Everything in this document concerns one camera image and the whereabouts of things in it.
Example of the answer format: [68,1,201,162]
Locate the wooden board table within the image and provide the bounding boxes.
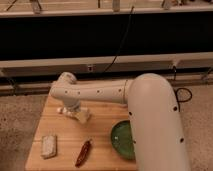
[25,79,141,171]

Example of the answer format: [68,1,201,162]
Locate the white sponge block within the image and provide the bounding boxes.
[41,135,57,159]

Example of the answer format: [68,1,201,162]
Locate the black hanging cable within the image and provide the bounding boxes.
[100,5,135,75]

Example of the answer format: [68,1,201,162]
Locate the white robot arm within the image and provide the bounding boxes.
[50,72,191,171]

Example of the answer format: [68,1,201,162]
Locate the white label bottle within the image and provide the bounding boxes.
[56,106,92,121]

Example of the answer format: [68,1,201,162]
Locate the red chili pepper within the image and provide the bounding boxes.
[75,140,91,167]

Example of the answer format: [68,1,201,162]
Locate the green ceramic bowl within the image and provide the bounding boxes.
[110,120,135,160]

